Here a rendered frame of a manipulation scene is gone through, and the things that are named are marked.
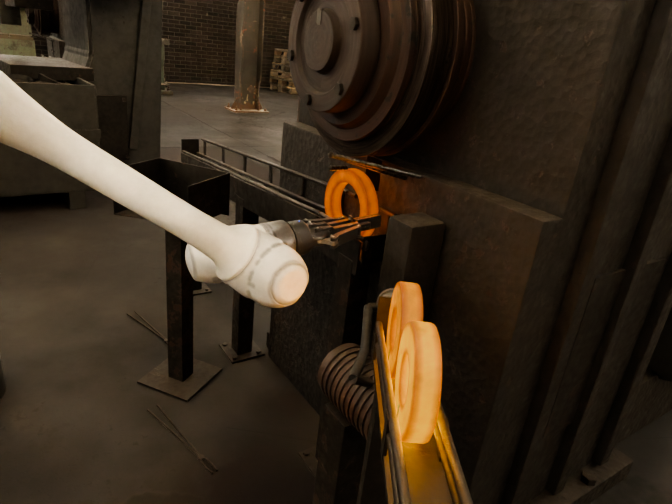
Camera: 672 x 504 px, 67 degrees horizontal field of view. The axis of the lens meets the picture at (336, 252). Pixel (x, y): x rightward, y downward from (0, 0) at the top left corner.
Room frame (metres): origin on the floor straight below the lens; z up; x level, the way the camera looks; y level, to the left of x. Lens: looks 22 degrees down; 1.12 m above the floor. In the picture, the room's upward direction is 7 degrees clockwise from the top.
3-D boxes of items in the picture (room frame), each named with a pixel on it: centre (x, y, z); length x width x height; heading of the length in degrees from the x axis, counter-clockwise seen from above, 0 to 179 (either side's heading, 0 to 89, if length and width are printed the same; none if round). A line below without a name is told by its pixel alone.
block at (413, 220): (1.01, -0.16, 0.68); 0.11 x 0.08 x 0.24; 126
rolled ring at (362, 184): (1.20, -0.02, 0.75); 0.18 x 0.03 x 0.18; 37
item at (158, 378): (1.45, 0.50, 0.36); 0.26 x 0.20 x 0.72; 71
